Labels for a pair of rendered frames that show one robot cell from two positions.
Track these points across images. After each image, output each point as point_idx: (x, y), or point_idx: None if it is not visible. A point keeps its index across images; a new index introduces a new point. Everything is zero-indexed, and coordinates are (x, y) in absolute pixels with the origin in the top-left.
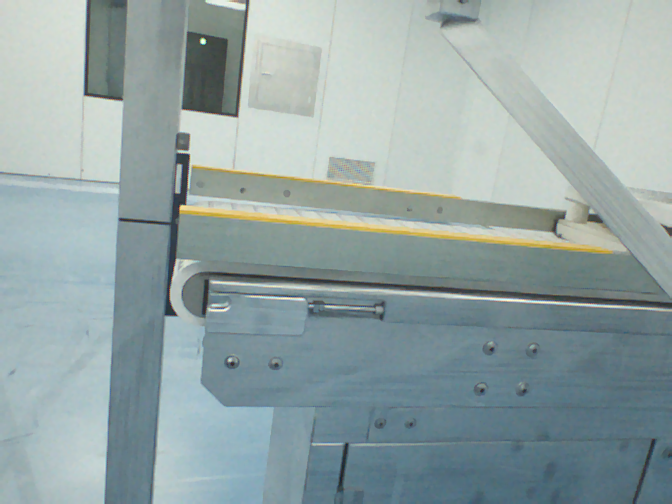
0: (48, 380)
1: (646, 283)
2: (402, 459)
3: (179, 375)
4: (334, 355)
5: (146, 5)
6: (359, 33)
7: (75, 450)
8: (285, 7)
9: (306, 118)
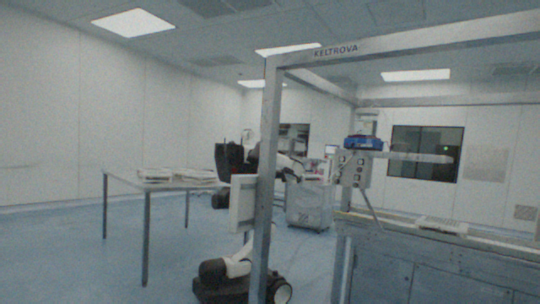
0: (344, 262)
1: (392, 227)
2: (364, 252)
3: None
4: (348, 230)
5: None
6: (537, 137)
7: (343, 276)
8: (485, 130)
9: (499, 183)
